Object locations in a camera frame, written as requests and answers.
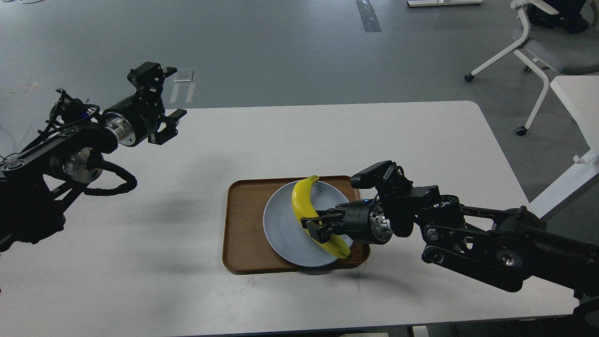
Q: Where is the brown wooden tray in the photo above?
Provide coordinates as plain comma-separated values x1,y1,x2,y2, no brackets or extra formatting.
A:
222,177,370,275

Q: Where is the white side table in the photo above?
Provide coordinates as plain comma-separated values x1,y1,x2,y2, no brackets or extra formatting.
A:
526,74,598,219

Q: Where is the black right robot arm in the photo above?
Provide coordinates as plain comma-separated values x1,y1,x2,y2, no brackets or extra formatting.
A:
292,161,598,298

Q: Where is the light blue plate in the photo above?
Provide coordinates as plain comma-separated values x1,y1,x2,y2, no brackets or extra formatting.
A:
263,180,350,267

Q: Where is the white office chair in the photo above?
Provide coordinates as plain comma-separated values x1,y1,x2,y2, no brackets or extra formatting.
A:
464,0,599,136

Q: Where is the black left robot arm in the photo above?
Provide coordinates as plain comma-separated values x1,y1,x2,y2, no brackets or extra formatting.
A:
0,62,186,252

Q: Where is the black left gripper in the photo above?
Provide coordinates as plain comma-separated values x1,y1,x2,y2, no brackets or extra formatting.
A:
103,61,188,147

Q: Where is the yellow banana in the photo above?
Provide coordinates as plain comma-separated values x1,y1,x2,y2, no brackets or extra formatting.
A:
291,175,351,259

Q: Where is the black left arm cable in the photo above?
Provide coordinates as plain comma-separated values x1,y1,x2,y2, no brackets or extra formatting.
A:
82,161,138,197

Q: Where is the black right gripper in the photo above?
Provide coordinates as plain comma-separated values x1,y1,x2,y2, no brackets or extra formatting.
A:
300,199,393,245

